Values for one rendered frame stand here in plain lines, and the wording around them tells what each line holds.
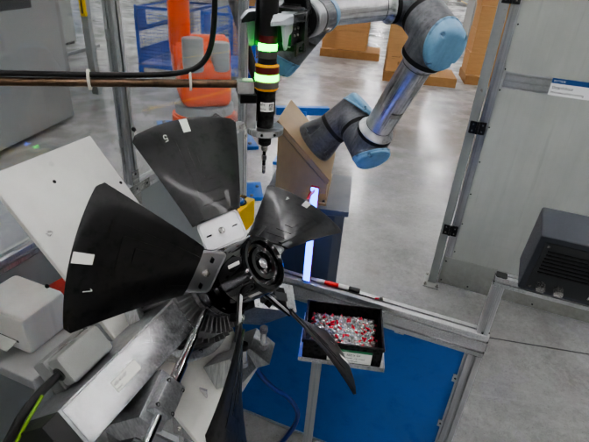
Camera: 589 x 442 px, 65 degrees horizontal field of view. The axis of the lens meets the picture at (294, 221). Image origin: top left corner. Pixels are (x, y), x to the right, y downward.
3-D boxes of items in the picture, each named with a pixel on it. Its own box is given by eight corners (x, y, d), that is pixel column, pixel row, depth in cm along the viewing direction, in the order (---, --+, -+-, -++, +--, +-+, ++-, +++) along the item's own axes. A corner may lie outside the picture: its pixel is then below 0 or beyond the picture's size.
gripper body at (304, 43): (296, 57, 86) (318, 48, 95) (299, 6, 81) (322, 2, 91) (259, 52, 88) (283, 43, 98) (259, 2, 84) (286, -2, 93)
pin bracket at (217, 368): (202, 367, 106) (230, 359, 101) (216, 353, 110) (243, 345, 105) (216, 389, 106) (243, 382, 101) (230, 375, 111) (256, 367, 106)
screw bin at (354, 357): (300, 359, 125) (301, 339, 122) (305, 317, 140) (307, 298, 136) (381, 369, 124) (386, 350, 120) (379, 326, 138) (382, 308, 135)
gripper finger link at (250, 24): (242, 50, 79) (273, 45, 86) (242, 12, 76) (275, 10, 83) (228, 47, 80) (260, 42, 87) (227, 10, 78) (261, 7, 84)
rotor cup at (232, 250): (223, 331, 94) (270, 313, 87) (180, 273, 91) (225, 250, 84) (255, 290, 105) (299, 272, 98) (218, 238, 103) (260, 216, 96)
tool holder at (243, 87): (238, 139, 85) (238, 84, 80) (234, 126, 91) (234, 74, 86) (287, 138, 87) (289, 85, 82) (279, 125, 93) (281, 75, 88)
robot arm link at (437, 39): (364, 139, 163) (452, -4, 120) (382, 173, 156) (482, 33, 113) (335, 141, 158) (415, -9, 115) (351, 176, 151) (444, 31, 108)
